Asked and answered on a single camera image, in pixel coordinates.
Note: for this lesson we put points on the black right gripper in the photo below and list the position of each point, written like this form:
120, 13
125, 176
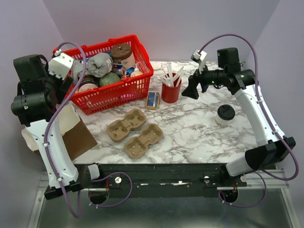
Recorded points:
193, 80

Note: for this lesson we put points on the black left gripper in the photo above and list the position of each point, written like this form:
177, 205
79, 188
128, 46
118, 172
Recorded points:
63, 88

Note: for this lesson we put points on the brown paper bag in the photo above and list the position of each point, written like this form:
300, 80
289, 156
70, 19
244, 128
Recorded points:
76, 136

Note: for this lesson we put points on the black plastic cup lid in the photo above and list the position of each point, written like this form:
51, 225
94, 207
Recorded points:
226, 112

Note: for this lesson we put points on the white paper coffee cup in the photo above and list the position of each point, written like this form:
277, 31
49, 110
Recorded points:
220, 121

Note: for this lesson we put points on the cardboard cup carrier tray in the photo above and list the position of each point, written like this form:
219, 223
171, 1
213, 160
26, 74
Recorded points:
120, 129

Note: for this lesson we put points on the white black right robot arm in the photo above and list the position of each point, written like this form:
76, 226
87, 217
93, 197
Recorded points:
272, 145

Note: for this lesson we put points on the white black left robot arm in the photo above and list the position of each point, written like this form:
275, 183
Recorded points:
42, 85

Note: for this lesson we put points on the red ribbed cup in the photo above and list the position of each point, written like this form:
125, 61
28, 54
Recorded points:
170, 94

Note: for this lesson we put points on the black gold labelled jar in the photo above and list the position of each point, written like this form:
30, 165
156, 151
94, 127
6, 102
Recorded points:
88, 82

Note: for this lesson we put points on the red plastic shopping basket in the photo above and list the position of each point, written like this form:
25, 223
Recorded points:
131, 89

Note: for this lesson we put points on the blue tan small box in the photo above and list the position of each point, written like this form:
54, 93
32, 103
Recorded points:
152, 100

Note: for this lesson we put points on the grey crumpled bag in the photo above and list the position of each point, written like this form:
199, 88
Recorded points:
97, 66

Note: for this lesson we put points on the green round melon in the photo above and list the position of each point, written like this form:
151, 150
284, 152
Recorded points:
108, 79

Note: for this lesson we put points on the small white pump bottle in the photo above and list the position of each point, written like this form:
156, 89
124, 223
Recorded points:
136, 71

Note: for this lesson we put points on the blue white can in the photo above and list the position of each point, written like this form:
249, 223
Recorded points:
121, 70

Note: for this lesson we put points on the brown lidded round container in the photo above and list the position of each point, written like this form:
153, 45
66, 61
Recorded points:
122, 54

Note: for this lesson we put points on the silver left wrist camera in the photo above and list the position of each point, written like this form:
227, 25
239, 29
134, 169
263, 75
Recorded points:
60, 65

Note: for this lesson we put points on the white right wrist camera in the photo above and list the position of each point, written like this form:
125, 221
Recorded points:
200, 58

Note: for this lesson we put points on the black mounting base rail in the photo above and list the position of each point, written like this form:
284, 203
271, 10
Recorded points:
162, 181

